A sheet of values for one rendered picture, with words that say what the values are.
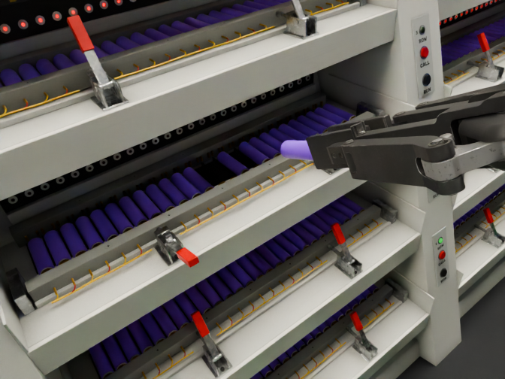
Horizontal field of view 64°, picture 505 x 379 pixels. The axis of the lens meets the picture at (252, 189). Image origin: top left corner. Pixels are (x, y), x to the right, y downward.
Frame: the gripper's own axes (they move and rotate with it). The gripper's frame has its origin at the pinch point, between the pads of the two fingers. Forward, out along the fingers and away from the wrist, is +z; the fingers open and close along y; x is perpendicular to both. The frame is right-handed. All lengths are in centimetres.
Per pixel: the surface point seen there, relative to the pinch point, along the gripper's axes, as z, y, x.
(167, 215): 25.4, -10.7, -3.3
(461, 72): 29, 56, -4
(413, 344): 37, 29, -55
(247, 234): 21.8, -3.0, -9.6
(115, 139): 17.9, -13.9, 7.7
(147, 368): 31.1, -21.0, -22.6
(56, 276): 24.5, -25.1, -3.8
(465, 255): 35, 49, -44
